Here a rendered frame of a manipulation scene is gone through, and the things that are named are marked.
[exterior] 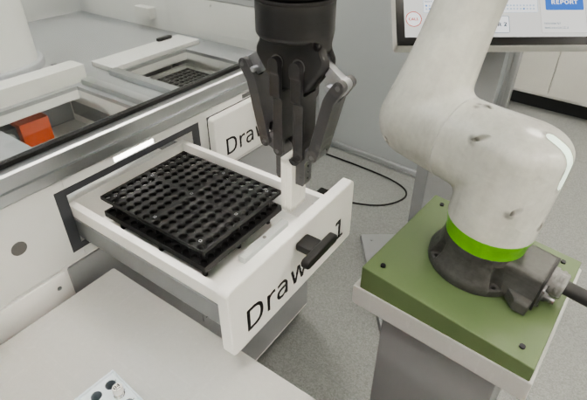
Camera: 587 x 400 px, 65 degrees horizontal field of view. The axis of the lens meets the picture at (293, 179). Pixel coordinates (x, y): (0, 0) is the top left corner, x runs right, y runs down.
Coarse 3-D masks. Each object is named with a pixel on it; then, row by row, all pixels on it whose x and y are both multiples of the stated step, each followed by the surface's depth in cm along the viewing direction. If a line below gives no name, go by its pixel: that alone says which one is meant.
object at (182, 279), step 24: (168, 144) 93; (192, 144) 87; (144, 168) 82; (240, 168) 81; (96, 192) 75; (312, 192) 74; (96, 216) 68; (288, 216) 78; (96, 240) 70; (120, 240) 66; (144, 240) 73; (144, 264) 64; (168, 264) 60; (240, 264) 68; (168, 288) 63; (192, 288) 59; (216, 288) 56; (216, 312) 58
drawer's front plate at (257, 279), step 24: (336, 192) 68; (312, 216) 63; (336, 216) 69; (288, 240) 59; (336, 240) 73; (264, 264) 56; (288, 264) 61; (240, 288) 53; (264, 288) 58; (288, 288) 64; (240, 312) 55; (264, 312) 60; (240, 336) 56
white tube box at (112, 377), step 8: (104, 376) 57; (112, 376) 57; (120, 376) 57; (96, 384) 56; (104, 384) 56; (112, 384) 57; (88, 392) 56; (96, 392) 56; (104, 392) 56; (112, 392) 56; (128, 392) 56
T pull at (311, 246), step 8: (304, 240) 61; (312, 240) 61; (320, 240) 61; (328, 240) 61; (296, 248) 61; (304, 248) 60; (312, 248) 60; (320, 248) 60; (328, 248) 61; (312, 256) 59; (320, 256) 60; (304, 264) 58; (312, 264) 58
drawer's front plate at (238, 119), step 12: (228, 108) 92; (240, 108) 93; (252, 108) 97; (216, 120) 88; (228, 120) 91; (240, 120) 95; (252, 120) 98; (216, 132) 90; (228, 132) 93; (240, 132) 96; (216, 144) 91; (252, 144) 101; (228, 156) 95
